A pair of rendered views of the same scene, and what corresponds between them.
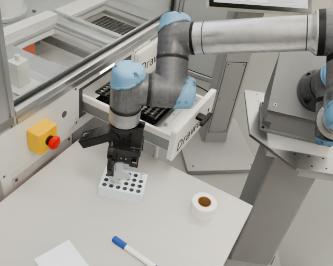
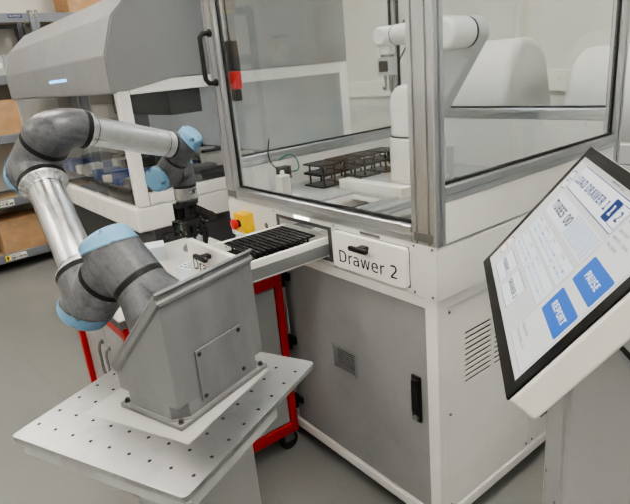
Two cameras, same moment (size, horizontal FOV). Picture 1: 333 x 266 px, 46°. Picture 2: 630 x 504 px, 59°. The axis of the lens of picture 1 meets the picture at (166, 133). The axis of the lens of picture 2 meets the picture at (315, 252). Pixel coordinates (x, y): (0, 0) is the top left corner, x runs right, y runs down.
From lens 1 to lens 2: 2.36 m
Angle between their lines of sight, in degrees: 100
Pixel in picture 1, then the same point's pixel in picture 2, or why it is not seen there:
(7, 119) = (233, 190)
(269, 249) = not seen: outside the picture
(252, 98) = (285, 363)
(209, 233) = not seen: hidden behind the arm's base
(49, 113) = (256, 212)
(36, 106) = (247, 197)
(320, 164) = (108, 382)
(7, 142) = (234, 207)
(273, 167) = not seen: hidden behind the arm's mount
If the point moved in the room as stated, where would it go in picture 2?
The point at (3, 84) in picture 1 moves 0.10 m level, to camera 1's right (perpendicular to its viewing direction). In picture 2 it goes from (232, 165) to (215, 170)
